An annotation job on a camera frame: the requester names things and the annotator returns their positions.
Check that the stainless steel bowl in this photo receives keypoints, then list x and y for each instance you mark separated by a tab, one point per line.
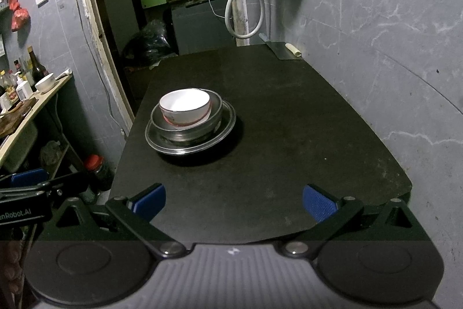
188	134

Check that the wooden cutting board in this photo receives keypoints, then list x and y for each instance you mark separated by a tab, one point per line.
12	120

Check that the tall dark bottle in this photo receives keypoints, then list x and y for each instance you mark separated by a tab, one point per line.
34	68

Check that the red-labelled sauce bottle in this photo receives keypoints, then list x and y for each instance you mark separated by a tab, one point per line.
11	95

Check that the white basin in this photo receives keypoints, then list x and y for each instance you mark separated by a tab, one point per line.
20	149

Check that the dark grey cabinet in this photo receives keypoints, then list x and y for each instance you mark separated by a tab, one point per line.
202	26

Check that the wooden counter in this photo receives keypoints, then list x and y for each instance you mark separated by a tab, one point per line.
39	102

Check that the red-capped jar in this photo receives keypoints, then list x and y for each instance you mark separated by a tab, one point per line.
94	162

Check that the black garbage bag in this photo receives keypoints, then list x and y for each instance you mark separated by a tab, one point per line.
150	41

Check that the white plastic bottle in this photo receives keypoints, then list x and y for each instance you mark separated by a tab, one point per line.
24	90

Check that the green box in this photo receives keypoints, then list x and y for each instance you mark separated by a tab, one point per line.
153	0

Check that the person's left hand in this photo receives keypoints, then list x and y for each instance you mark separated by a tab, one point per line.
10	262

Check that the wooden door frame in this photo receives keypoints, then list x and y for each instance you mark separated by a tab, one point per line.
102	41

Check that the red plastic bag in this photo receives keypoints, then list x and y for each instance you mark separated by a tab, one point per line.
20	17

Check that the small white cylinder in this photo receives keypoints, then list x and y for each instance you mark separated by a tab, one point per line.
280	50

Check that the stainless steel plate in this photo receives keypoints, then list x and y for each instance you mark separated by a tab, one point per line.
226	126

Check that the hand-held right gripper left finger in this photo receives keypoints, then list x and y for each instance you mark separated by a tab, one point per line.
150	201

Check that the white spoon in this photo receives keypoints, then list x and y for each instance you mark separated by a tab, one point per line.
65	72

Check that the white bowl with red rim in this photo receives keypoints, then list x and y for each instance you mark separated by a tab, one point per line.
184	102

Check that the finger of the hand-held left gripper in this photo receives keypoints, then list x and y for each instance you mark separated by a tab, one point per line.
68	182
28	175

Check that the crumpled plastic bag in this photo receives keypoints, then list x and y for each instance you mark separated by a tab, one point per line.
50	153

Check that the plain white bowl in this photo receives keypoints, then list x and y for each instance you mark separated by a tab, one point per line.
45	84

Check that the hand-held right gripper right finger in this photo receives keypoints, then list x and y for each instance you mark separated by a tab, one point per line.
320	202

